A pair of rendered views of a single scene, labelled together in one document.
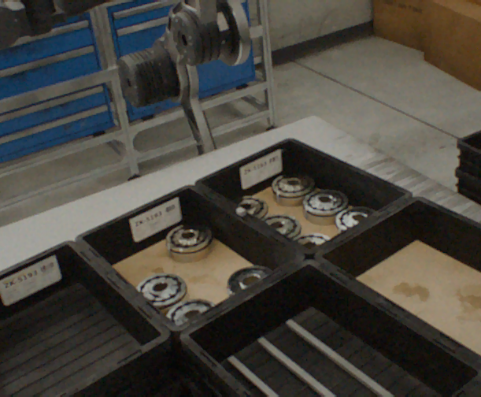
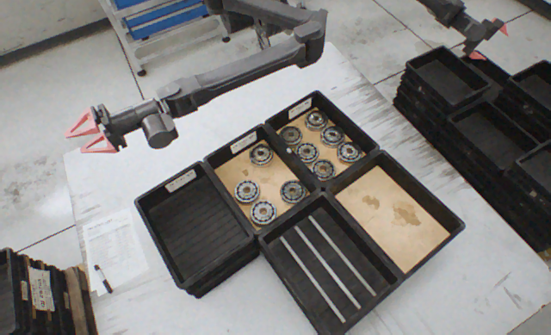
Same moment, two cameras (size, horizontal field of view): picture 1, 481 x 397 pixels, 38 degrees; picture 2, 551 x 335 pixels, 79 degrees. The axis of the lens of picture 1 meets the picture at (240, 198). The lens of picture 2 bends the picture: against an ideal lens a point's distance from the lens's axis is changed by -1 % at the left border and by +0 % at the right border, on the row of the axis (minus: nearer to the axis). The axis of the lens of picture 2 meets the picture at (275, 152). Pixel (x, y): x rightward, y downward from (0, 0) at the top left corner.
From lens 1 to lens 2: 0.60 m
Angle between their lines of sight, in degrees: 26
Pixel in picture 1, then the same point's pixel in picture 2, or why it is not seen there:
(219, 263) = (275, 170)
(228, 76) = not seen: outside the picture
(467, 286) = (399, 201)
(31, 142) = (169, 22)
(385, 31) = not seen: outside the picture
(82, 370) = (210, 235)
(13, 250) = not seen: hidden behind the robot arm
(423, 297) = (376, 207)
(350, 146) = (348, 70)
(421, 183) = (383, 105)
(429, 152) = (387, 34)
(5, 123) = (153, 12)
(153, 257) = (242, 162)
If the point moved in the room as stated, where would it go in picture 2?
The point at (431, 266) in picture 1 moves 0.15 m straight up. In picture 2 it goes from (382, 185) to (391, 166)
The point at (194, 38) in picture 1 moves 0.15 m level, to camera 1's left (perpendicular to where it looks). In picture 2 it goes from (266, 26) to (231, 29)
